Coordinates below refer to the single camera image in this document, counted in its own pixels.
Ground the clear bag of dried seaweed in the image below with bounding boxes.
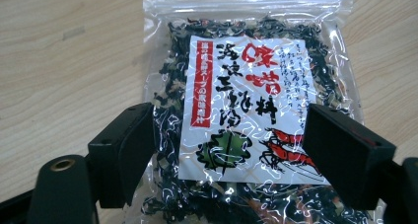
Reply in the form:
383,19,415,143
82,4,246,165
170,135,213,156
123,0,385,224

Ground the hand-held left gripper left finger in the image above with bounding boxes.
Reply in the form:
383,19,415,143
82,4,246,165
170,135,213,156
87,102,157,209

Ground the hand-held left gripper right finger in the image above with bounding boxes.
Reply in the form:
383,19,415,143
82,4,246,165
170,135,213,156
301,103,397,211

